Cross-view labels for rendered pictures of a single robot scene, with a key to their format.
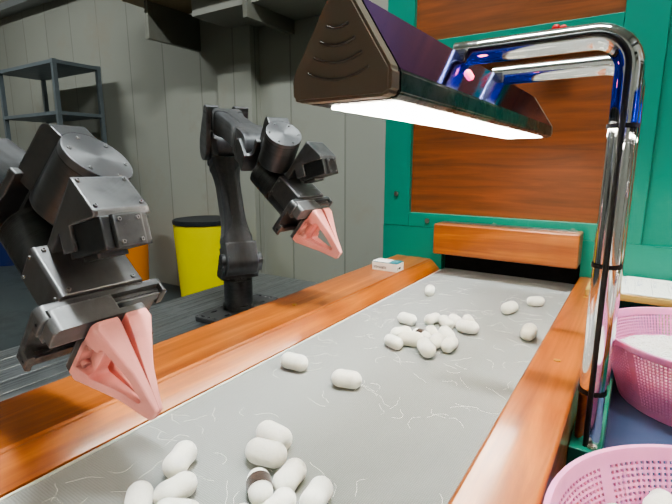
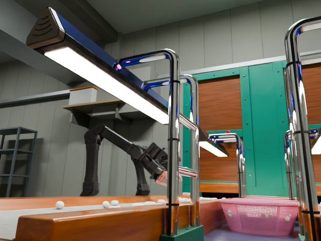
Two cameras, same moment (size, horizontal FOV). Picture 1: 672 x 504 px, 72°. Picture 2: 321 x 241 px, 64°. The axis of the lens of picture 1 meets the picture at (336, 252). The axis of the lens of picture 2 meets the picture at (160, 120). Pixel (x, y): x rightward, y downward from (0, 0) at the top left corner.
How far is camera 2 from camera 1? 1.00 m
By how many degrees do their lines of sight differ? 27
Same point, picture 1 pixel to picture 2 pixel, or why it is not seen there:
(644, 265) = (257, 192)
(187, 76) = (80, 137)
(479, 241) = (213, 187)
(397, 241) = (187, 190)
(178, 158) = (69, 172)
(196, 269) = not seen: hidden behind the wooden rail
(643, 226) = (255, 181)
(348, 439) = not seen: hidden behind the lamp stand
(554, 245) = (233, 186)
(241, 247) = (145, 185)
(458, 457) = not seen: hidden behind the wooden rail
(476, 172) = (210, 168)
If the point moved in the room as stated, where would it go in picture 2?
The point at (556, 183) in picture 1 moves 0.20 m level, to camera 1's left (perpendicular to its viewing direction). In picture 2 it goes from (232, 170) to (207, 169)
